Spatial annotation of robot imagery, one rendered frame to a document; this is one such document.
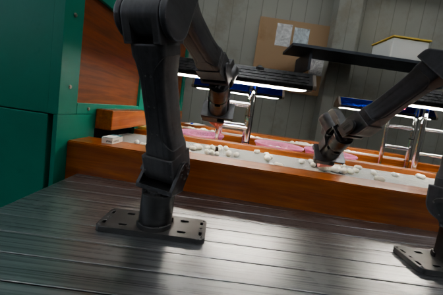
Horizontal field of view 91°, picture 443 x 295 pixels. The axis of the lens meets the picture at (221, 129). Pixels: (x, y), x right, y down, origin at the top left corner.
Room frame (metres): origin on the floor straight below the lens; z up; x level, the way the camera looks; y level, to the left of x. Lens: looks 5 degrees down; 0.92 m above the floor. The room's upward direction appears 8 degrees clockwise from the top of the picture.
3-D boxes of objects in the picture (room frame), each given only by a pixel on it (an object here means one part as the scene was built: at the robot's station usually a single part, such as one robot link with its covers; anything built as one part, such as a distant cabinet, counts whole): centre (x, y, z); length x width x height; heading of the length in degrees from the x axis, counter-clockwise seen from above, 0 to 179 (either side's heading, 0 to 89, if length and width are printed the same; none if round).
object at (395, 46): (2.73, -2.00, 1.90); 0.45 x 0.37 x 0.25; 91
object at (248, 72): (0.93, -0.04, 1.08); 0.62 x 0.08 x 0.07; 87
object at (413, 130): (1.36, -1.04, 0.90); 0.20 x 0.19 x 0.45; 87
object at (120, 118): (0.89, 0.40, 0.83); 0.30 x 0.06 x 0.07; 177
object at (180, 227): (0.40, 0.10, 0.71); 0.20 x 0.07 x 0.08; 91
